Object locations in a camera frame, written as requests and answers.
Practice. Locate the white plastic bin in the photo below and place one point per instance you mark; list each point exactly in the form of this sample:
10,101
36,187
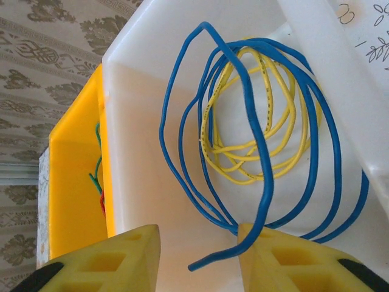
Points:
139,137

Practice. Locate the yellow plastic bin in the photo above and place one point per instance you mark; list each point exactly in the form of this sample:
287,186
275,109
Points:
76,170

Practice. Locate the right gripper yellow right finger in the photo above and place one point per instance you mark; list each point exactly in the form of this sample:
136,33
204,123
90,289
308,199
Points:
291,264

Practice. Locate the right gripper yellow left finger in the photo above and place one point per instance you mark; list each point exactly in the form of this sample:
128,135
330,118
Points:
121,261

